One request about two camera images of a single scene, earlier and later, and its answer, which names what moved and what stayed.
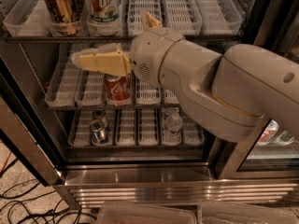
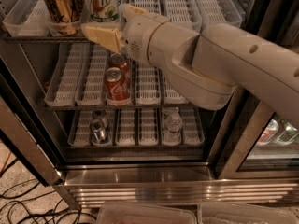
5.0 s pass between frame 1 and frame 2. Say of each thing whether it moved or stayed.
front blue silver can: stayed
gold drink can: stayed
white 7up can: stayed
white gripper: moved
